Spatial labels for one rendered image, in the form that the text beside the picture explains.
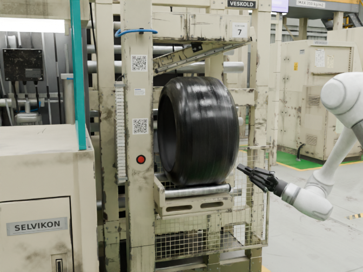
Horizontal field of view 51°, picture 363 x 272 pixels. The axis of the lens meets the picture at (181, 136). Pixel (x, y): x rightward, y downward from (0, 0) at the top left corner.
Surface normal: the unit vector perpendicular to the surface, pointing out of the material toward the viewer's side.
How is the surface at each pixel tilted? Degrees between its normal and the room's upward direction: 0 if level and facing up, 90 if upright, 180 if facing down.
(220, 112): 65
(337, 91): 86
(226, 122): 74
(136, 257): 90
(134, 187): 90
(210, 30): 90
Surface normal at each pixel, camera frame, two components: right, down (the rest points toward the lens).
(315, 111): -0.90, 0.07
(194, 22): 0.29, 0.16
